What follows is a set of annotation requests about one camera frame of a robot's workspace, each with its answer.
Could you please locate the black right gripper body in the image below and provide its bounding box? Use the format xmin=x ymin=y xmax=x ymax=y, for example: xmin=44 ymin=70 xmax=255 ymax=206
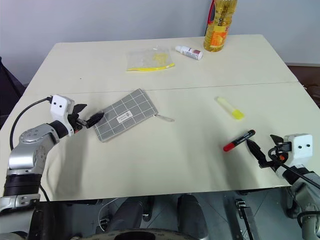
xmin=258 ymin=141 xmax=292 ymax=169

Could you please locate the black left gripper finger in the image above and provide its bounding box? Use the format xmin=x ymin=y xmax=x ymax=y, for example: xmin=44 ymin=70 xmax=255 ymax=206
xmin=72 ymin=103 xmax=88 ymax=116
xmin=86 ymin=111 xmax=106 ymax=129

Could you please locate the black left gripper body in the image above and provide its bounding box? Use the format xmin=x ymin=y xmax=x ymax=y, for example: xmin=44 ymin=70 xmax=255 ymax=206
xmin=66 ymin=109 xmax=89 ymax=134

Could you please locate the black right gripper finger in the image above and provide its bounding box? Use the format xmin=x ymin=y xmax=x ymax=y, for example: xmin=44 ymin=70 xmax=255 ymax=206
xmin=269 ymin=134 xmax=285 ymax=146
xmin=245 ymin=138 xmax=267 ymax=164

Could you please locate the grey checked pencil pouch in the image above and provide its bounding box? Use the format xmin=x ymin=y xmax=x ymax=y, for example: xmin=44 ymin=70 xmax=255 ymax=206
xmin=93 ymin=88 xmax=175 ymax=144

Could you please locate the red and black marker pen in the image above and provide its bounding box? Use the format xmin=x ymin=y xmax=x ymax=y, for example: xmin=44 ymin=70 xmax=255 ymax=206
xmin=222 ymin=129 xmax=257 ymax=153

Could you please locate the yellow highlighter pen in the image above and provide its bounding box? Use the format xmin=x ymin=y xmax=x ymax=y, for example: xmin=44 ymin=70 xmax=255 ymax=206
xmin=216 ymin=96 xmax=245 ymax=121

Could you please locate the black metal bar under table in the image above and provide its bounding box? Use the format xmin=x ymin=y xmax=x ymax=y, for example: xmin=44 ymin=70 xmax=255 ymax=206
xmin=234 ymin=198 xmax=262 ymax=240

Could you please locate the dark brown furniture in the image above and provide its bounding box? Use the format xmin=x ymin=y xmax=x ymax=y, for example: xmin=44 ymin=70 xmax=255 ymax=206
xmin=286 ymin=63 xmax=320 ymax=107

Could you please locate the black fabric object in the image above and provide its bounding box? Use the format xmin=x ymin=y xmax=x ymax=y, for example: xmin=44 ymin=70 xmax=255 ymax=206
xmin=0 ymin=56 xmax=26 ymax=116

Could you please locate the clear yellow-zip plastic bag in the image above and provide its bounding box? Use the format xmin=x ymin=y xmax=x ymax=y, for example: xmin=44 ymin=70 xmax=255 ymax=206
xmin=125 ymin=45 xmax=177 ymax=73

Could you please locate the dark rounded shape under table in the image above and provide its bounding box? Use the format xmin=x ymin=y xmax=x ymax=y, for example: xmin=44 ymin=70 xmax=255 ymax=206
xmin=176 ymin=194 xmax=209 ymax=239
xmin=109 ymin=196 xmax=151 ymax=232

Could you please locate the small white plastic bottle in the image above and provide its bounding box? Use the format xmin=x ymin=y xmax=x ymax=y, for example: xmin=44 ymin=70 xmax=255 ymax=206
xmin=174 ymin=45 xmax=204 ymax=61

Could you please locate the large yellow oil bottle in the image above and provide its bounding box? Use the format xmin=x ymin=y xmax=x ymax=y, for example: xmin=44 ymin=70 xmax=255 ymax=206
xmin=202 ymin=0 xmax=238 ymax=53

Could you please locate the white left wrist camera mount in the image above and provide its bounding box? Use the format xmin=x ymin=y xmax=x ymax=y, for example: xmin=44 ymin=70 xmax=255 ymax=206
xmin=49 ymin=94 xmax=76 ymax=137

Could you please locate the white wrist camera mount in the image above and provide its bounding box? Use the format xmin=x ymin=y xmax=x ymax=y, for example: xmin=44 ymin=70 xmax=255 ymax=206
xmin=283 ymin=133 xmax=314 ymax=166
xmin=49 ymin=94 xmax=76 ymax=137

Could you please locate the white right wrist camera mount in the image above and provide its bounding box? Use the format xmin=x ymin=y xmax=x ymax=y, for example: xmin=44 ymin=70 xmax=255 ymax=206
xmin=283 ymin=133 xmax=314 ymax=166

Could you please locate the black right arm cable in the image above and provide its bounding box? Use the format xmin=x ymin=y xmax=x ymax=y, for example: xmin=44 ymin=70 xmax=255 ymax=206
xmin=268 ymin=146 xmax=320 ymax=190

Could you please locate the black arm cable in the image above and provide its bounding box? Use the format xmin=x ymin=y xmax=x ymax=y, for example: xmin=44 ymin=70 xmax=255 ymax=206
xmin=9 ymin=96 xmax=54 ymax=152
xmin=268 ymin=146 xmax=320 ymax=190

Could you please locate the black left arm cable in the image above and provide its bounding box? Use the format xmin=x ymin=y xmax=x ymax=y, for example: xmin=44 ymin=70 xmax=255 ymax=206
xmin=9 ymin=96 xmax=54 ymax=152

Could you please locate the thin white cable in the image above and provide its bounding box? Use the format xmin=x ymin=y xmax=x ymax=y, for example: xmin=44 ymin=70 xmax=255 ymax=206
xmin=97 ymin=198 xmax=119 ymax=234

